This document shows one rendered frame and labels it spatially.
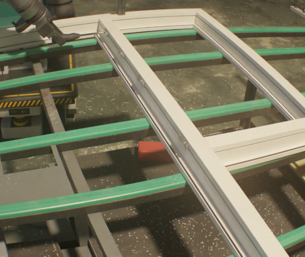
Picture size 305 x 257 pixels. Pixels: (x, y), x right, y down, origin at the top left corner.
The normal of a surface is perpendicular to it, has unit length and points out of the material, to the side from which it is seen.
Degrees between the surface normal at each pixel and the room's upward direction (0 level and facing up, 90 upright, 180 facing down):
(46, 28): 102
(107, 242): 0
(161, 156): 90
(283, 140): 90
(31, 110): 90
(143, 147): 0
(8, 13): 90
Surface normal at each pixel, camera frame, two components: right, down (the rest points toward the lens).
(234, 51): -0.93, 0.15
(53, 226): 0.07, -0.83
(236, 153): 0.36, 0.55
